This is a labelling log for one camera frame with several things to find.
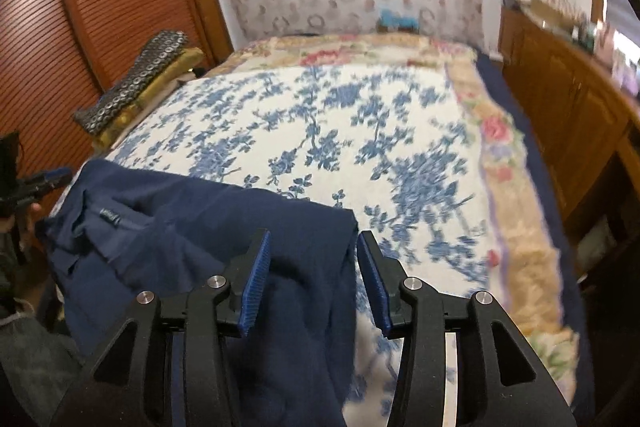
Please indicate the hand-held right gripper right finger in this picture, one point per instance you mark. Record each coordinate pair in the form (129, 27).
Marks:
(372, 282)

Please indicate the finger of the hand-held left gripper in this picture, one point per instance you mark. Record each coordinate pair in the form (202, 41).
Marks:
(52, 178)

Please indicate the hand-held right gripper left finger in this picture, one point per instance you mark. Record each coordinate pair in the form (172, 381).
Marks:
(255, 282)

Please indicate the navy printed t-shirt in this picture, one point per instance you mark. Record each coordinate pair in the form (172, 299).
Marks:
(175, 227)

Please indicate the person's left hand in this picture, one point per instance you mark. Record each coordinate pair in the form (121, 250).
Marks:
(34, 213)

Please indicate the dark circle-patterned folded cloth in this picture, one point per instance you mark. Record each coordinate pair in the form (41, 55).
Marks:
(145, 67)

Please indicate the blue floral white cloth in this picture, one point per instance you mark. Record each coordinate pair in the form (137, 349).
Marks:
(325, 132)

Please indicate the yellow folded cloth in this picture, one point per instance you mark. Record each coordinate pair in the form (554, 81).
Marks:
(180, 62)

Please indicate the louvred wooden wardrobe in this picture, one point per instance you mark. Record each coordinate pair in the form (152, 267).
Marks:
(100, 7)

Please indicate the person's grey clothing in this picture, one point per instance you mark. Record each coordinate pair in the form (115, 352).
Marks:
(35, 357)

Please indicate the navy bed sheet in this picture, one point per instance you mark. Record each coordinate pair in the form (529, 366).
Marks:
(532, 167)

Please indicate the teal cloth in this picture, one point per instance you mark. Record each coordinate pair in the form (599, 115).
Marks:
(398, 17)

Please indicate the wooden sideboard cabinet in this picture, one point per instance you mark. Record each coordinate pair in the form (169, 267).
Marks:
(575, 107)

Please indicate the purple tissue pack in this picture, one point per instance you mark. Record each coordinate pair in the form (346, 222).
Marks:
(630, 74)

